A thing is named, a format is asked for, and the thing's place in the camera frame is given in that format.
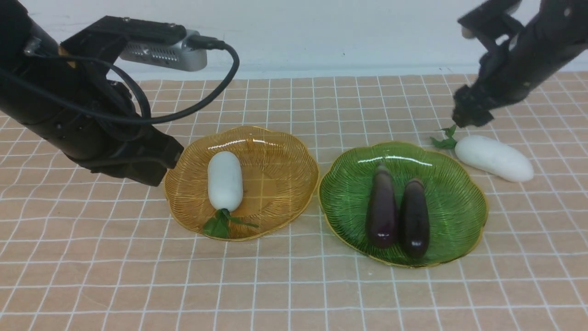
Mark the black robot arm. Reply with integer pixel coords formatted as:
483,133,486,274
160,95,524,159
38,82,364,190
1,0,187,187
452,0,588,128

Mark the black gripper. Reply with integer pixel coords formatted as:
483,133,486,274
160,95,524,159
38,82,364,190
453,85,494,128
67,128,184,187

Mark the black cable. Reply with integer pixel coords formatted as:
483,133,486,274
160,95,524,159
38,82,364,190
0,37,240,126

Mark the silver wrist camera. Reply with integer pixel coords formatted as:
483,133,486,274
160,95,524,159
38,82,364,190
119,29,208,72

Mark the green ribbed plastic plate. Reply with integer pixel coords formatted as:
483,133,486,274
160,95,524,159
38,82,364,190
318,141,489,268

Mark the dark purple eggplant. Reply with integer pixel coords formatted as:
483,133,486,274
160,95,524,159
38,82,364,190
365,163,398,249
399,178,430,258

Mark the white radish with leaves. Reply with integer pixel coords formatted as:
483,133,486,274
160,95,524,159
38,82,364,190
430,125,535,183
203,151,259,239

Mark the amber ribbed plastic plate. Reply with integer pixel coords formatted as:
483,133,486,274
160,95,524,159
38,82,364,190
164,126,319,241

